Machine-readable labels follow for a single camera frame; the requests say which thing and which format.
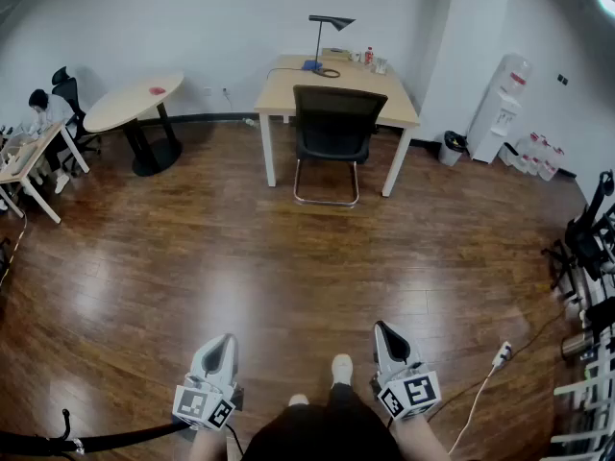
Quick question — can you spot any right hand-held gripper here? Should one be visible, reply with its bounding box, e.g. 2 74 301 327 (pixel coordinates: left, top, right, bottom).
369 321 442 422

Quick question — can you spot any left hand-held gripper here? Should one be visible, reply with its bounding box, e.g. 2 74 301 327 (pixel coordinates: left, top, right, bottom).
171 333 245 432

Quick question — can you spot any person's right forearm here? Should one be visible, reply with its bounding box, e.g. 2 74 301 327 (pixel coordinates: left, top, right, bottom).
391 413 451 461

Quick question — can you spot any person's left forearm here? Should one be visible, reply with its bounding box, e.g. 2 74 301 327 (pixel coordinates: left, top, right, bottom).
189 425 230 461

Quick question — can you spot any black office chair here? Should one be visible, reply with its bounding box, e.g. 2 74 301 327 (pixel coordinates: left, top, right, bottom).
541 170 615 303
51 65 102 172

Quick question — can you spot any person's right white shoe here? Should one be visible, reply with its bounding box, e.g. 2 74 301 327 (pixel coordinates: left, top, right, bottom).
331 352 355 386

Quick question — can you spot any person's black clothing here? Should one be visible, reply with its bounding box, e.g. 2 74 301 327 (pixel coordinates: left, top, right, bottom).
242 382 405 461

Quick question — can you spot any black curved tube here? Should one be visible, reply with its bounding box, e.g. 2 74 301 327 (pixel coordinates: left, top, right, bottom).
0 408 191 458

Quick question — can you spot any steel thermos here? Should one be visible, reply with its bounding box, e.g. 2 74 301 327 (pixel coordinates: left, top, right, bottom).
560 333 595 361

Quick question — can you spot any white metal rack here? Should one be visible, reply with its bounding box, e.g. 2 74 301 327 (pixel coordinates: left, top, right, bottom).
540 324 615 461

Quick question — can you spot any grey trash bin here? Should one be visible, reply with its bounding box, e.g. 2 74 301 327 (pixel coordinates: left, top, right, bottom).
437 130 469 168

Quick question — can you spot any cluster of red-capped jugs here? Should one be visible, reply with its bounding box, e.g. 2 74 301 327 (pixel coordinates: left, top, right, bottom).
499 132 566 182

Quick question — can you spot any white water dispenser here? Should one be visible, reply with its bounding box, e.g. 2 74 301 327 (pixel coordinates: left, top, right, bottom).
466 82 524 165

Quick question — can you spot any white leg wooden desk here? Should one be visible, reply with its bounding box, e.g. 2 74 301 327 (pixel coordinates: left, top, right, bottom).
0 121 91 225

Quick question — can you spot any round wooden table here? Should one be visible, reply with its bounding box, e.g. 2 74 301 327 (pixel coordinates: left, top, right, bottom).
82 69 185 178

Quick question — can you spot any square wooden desk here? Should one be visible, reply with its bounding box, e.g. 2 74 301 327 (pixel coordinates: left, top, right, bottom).
253 54 422 199

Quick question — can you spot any large clear water jug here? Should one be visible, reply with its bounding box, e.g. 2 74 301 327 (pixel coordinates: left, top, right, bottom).
497 53 533 96

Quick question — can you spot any black desk lamp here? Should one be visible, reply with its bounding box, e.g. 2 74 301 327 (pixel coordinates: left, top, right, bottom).
308 14 357 80

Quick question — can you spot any left hand-held gripper cable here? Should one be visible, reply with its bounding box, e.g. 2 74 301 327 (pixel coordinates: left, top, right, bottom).
224 423 245 456

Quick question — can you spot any white power cable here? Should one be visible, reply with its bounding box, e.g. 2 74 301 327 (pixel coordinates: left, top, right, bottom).
446 363 497 456

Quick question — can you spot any thin brown floor cable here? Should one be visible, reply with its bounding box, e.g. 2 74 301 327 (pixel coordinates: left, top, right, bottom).
426 303 571 425

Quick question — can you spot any black lamp cable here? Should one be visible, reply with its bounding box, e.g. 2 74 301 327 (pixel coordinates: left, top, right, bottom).
266 65 313 85

